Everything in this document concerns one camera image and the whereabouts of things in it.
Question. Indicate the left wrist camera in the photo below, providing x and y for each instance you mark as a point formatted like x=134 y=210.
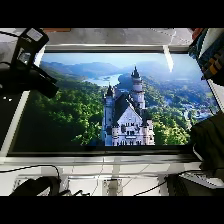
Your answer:
x=30 y=43

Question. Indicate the dark green garment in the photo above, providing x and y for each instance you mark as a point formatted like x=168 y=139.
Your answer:
x=210 y=140

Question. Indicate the silver frame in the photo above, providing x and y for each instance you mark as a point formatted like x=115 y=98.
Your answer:
x=113 y=160

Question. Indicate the heap of clothes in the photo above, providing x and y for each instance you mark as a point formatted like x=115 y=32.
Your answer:
x=208 y=56

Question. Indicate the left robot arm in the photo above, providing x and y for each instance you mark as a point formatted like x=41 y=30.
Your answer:
x=20 y=80

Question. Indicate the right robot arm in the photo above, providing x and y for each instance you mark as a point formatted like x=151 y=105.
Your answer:
x=177 y=186

